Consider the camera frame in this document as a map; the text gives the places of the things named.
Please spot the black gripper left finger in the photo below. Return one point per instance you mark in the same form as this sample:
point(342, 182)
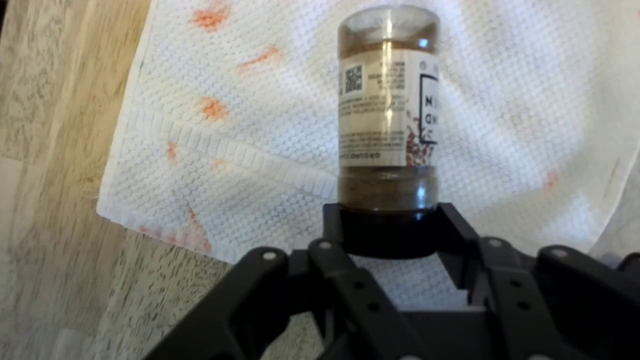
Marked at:
point(281, 312)

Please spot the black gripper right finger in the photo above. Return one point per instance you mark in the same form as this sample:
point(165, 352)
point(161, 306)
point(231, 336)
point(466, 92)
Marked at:
point(572, 306)

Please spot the glass spice shaker black cap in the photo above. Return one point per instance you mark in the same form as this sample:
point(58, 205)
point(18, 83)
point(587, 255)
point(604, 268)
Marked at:
point(387, 100)

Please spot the white stained cloth towel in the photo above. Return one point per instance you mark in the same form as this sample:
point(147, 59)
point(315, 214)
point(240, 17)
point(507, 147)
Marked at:
point(233, 166)

